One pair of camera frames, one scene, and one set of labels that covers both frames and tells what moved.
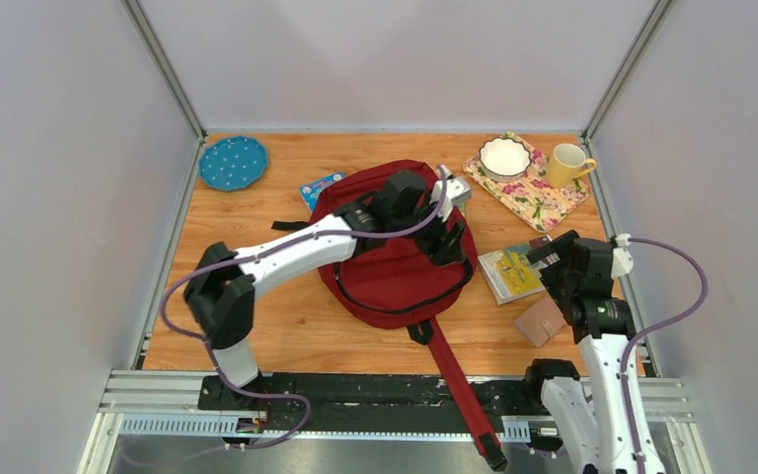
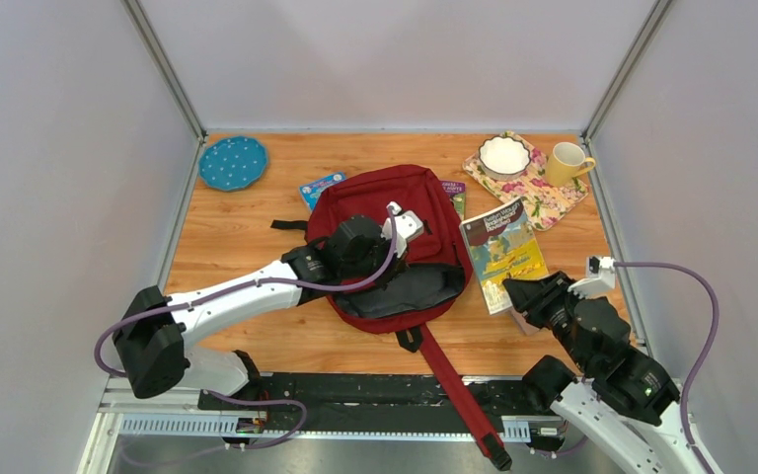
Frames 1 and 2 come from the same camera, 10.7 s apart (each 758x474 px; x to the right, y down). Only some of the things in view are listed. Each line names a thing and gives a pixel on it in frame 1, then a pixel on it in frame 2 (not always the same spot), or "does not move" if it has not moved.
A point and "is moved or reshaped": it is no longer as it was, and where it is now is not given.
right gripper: (560, 246) → (530, 297)
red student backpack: (398, 283) is moved or reshaped
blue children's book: (311, 191) does not move
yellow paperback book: (510, 275) is moved or reshaped
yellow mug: (567, 163) does not move
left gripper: (452, 250) → (398, 266)
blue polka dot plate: (233, 163) does not move
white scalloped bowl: (503, 160) does not move
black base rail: (375, 402) does not move
